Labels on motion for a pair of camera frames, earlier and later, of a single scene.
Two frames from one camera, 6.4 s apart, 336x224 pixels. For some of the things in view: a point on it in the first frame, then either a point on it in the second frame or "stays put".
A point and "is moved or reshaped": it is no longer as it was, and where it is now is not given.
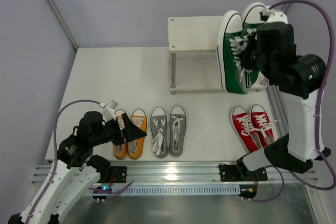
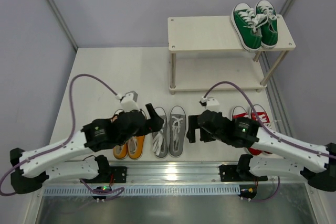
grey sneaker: [159, 127] stays put
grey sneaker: [177, 128] stays put
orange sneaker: [120, 151] stays put
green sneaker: [251, 21] is moved or reshaped
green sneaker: [232, 39] to [246, 21]
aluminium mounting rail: [180, 173] stays put
